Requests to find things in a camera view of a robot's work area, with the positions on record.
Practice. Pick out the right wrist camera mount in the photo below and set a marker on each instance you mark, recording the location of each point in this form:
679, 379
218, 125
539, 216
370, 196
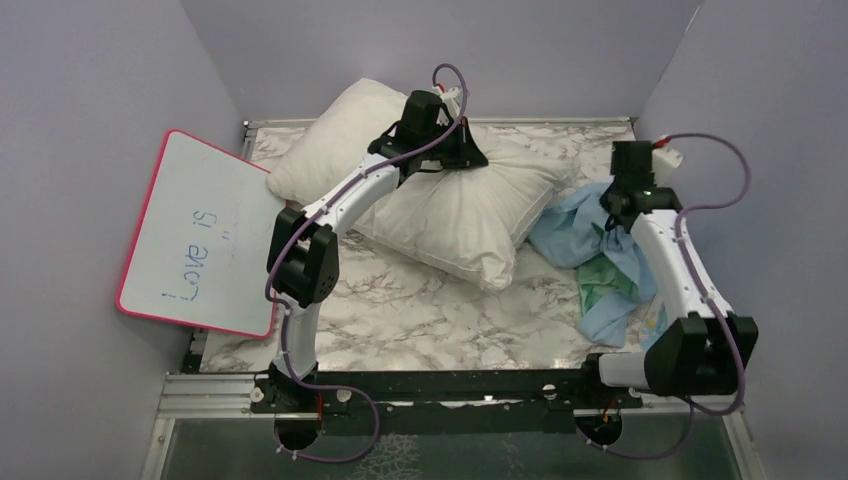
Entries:
665, 161

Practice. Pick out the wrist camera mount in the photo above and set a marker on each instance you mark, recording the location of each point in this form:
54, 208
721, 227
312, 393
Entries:
665, 161
452, 99

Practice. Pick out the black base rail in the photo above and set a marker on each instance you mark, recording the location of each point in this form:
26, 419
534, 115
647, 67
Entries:
356, 403

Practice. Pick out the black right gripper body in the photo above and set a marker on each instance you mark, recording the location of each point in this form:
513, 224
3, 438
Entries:
607, 196

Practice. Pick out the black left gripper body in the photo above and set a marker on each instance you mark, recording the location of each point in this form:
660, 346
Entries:
448, 152

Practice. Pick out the pink framed whiteboard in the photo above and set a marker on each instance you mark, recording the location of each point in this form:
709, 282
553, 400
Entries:
199, 255

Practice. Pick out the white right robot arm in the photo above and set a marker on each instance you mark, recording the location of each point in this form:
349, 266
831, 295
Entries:
706, 346

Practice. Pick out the white pillow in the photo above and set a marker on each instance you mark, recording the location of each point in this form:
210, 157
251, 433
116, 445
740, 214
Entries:
466, 223

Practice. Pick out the light blue pillowcase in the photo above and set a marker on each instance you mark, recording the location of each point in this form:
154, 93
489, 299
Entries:
570, 232

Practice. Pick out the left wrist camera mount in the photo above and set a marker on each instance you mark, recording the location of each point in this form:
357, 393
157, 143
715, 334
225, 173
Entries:
452, 99

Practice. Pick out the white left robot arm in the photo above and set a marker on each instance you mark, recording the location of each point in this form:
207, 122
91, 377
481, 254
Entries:
303, 261

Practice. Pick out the green patterned cloth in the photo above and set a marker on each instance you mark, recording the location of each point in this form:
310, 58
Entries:
606, 293

